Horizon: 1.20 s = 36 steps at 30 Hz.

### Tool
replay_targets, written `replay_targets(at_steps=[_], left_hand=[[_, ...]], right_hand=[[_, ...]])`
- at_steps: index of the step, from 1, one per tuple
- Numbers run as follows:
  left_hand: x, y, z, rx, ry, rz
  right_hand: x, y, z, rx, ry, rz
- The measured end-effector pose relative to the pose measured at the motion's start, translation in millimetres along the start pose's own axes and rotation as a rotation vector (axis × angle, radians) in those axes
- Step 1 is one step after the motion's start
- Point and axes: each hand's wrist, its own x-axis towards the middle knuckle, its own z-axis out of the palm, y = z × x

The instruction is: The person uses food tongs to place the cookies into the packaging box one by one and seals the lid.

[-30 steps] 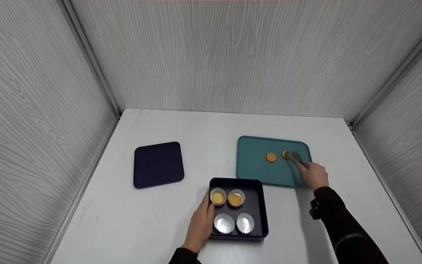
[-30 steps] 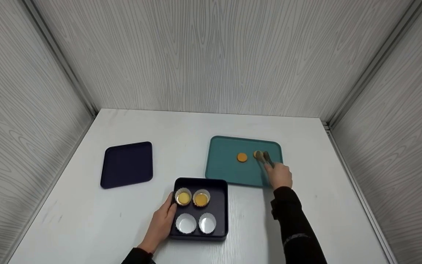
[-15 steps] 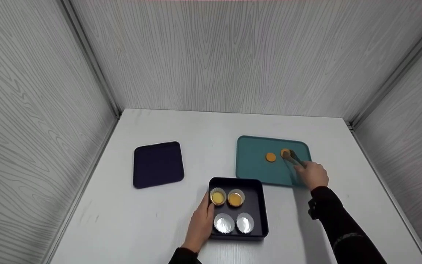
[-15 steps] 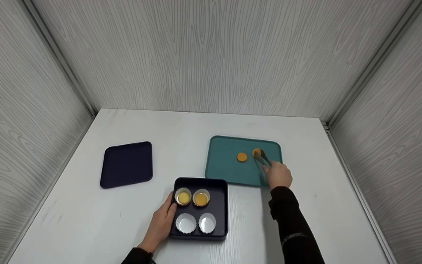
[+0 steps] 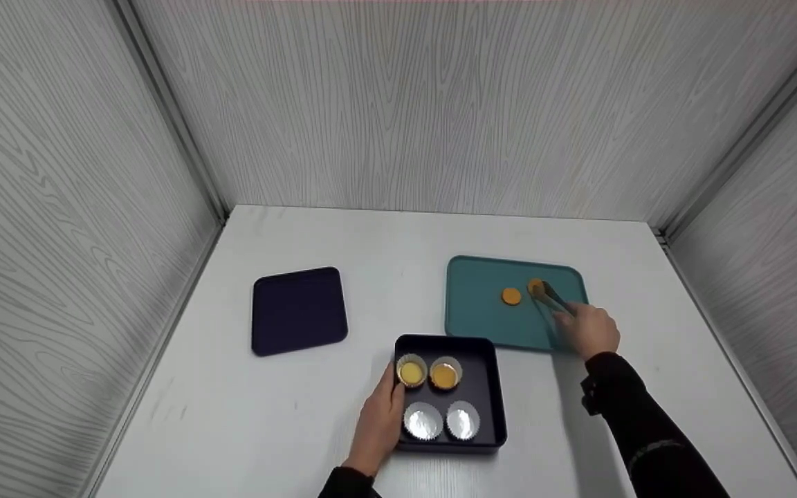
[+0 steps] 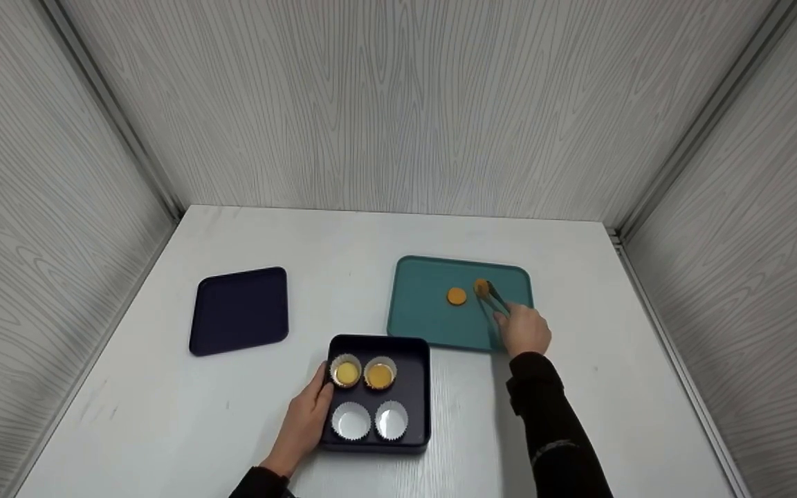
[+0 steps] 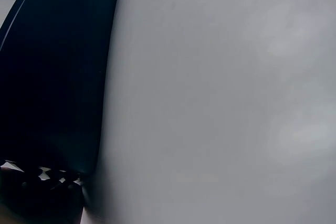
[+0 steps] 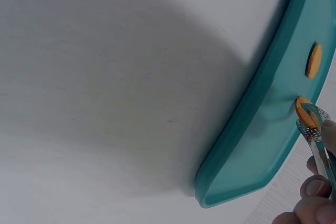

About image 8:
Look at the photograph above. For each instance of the person's right hand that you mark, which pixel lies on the person's right hand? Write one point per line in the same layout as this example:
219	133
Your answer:
324	208

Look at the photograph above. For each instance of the person's right thumb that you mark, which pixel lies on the person's right thumb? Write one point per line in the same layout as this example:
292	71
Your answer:
329	133

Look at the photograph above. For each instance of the person's right fingers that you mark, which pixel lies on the person's right fingers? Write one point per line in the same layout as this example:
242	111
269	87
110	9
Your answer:
315	188

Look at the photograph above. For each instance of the perforated metal tongs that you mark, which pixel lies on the perforated metal tongs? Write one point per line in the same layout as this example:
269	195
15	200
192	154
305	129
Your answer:
313	136

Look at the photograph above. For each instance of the orange round disc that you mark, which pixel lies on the orange round disc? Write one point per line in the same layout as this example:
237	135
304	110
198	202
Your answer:
303	112
314	61

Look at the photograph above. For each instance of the teal plastic tray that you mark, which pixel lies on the teal plastic tray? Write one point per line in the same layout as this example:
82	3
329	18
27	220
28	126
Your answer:
265	129

